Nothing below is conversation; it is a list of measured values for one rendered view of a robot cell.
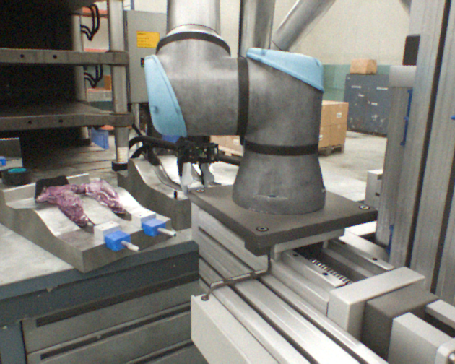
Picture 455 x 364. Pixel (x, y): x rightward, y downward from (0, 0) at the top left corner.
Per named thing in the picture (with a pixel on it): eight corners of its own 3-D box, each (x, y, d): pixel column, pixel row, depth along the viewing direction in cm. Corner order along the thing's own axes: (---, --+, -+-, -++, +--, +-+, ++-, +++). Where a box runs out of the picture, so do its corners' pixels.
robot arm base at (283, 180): (345, 206, 65) (352, 143, 62) (266, 221, 57) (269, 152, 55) (287, 182, 77) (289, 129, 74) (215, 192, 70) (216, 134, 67)
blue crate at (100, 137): (110, 150, 484) (110, 131, 478) (55, 155, 451) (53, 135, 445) (100, 144, 519) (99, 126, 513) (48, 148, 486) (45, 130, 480)
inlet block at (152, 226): (182, 243, 100) (182, 222, 99) (167, 249, 97) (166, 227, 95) (147, 228, 108) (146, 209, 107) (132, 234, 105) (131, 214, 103)
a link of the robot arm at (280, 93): (330, 146, 59) (339, 48, 55) (237, 146, 58) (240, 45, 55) (309, 133, 71) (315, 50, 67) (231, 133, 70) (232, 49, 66)
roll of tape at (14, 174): (-4, 185, 115) (-5, 172, 114) (12, 178, 123) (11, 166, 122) (24, 185, 115) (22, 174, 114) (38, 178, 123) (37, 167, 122)
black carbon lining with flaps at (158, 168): (225, 191, 128) (225, 162, 125) (178, 199, 119) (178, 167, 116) (175, 167, 156) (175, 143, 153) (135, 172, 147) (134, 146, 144)
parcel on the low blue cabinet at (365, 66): (377, 74, 790) (378, 58, 782) (365, 74, 772) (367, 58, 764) (360, 74, 824) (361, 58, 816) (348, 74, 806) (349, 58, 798)
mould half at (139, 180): (251, 214, 128) (253, 172, 124) (175, 231, 114) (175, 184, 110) (179, 177, 168) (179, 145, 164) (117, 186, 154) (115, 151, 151)
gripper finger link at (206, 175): (212, 196, 114) (206, 165, 110) (202, 191, 119) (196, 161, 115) (222, 192, 115) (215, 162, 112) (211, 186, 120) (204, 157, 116)
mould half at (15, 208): (171, 237, 110) (170, 198, 107) (84, 273, 90) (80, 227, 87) (71, 198, 140) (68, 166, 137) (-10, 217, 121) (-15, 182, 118)
